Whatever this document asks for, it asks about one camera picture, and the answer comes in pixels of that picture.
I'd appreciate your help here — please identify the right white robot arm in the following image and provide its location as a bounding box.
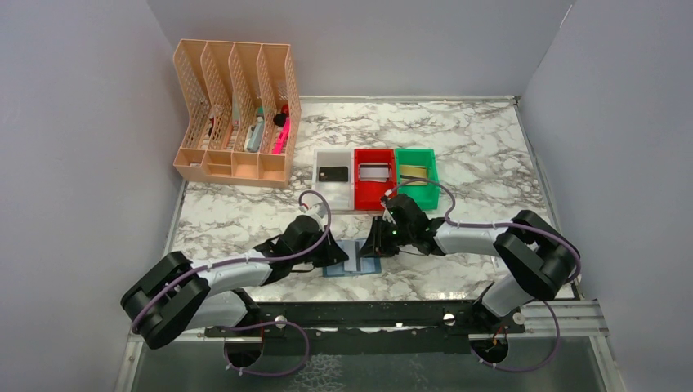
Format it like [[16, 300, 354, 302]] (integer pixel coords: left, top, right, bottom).
[[359, 194, 581, 325]]

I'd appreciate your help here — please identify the gold credit card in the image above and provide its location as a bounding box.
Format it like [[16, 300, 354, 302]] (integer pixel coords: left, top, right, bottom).
[[400, 165, 428, 185]]

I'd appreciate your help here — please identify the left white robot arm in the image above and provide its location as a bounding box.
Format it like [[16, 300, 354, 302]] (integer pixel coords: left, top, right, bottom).
[[120, 215, 349, 350]]

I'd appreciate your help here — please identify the black binder clip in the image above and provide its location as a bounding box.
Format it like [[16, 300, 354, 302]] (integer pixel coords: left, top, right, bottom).
[[273, 113, 289, 127]]

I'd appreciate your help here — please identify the peach plastic file organizer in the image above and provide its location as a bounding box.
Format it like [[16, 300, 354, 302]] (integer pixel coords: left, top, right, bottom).
[[173, 39, 302, 188]]

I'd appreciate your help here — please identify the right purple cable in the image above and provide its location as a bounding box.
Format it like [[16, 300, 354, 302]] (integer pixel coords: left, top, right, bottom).
[[381, 178, 583, 374]]

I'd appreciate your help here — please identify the black credit card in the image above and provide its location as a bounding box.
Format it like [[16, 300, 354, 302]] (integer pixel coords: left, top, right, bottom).
[[317, 166, 350, 182]]

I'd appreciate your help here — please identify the green plastic bin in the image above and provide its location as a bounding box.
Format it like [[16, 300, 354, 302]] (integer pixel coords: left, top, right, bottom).
[[394, 148, 440, 210]]

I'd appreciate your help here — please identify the teal grey stapler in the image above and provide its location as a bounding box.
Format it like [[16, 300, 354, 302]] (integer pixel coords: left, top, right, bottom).
[[244, 107, 265, 153]]

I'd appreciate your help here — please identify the white plastic bin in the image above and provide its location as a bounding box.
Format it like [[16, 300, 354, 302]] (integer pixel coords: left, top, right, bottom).
[[312, 148, 355, 212]]

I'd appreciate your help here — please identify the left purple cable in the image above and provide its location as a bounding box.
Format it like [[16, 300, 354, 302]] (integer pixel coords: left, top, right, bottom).
[[131, 189, 333, 378]]

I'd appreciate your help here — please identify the pink highlighter pen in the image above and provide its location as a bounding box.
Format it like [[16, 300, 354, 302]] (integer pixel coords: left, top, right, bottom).
[[272, 117, 291, 154]]

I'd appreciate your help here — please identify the blue leather card holder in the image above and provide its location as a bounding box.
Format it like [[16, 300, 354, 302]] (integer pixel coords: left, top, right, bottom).
[[322, 238, 382, 278]]

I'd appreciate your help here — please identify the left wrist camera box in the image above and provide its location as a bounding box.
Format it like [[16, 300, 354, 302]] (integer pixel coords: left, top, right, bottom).
[[306, 207, 329, 225]]

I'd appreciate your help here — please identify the blue crest white card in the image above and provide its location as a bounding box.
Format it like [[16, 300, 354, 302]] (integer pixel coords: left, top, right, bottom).
[[358, 163, 391, 182]]

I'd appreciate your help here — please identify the red plastic bin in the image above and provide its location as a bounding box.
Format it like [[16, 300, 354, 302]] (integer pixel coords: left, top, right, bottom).
[[354, 149, 396, 211]]

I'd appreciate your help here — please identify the purple cable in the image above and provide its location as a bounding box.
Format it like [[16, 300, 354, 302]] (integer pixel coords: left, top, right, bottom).
[[131, 189, 333, 378], [381, 178, 583, 374]]

